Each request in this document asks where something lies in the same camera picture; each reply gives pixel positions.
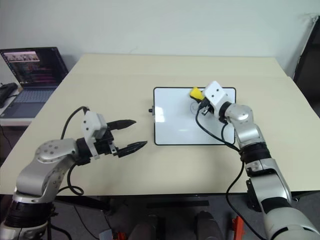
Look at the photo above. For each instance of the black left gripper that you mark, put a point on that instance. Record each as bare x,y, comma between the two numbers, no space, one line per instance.
103,145

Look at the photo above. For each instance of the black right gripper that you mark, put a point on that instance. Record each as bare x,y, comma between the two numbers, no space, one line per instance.
206,108

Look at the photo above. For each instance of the yellow whiteboard eraser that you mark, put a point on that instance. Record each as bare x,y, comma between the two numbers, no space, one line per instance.
195,93

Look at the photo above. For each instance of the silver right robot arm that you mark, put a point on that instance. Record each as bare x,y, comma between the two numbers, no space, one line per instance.
250,130

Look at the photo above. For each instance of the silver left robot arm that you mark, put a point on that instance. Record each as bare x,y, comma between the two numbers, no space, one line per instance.
47,152

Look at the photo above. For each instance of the black-framed whiteboard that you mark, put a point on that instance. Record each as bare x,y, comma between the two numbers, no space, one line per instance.
175,120

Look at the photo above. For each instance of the small black whiteboard clip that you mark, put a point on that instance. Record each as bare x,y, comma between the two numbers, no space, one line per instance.
150,110

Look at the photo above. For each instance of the black table leg brace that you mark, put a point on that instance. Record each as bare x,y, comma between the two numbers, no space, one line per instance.
85,202

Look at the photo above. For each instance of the black table crossbar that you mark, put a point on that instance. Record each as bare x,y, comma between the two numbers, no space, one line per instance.
177,203

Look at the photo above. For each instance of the dark rounded shape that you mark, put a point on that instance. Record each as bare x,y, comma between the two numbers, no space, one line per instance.
147,228

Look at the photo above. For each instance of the white side desk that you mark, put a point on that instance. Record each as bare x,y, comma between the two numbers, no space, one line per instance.
15,122

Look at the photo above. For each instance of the dark cabinet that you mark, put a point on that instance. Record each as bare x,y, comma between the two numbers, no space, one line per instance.
310,62

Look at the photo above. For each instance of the open grey laptop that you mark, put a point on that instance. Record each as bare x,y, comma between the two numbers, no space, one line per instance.
35,65

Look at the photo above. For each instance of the black bag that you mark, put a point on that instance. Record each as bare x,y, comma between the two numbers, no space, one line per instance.
6,91

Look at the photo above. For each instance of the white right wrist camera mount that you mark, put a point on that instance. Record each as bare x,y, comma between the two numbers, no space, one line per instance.
215,95

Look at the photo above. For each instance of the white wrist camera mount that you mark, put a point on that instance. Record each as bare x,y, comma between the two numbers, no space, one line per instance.
91,125
215,95

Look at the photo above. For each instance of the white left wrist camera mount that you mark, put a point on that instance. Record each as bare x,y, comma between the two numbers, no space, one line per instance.
91,125

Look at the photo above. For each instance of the orange bracket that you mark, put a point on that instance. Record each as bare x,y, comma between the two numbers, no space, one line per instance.
119,236
237,226

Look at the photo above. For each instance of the black table bracket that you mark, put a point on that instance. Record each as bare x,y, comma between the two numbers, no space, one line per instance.
251,193

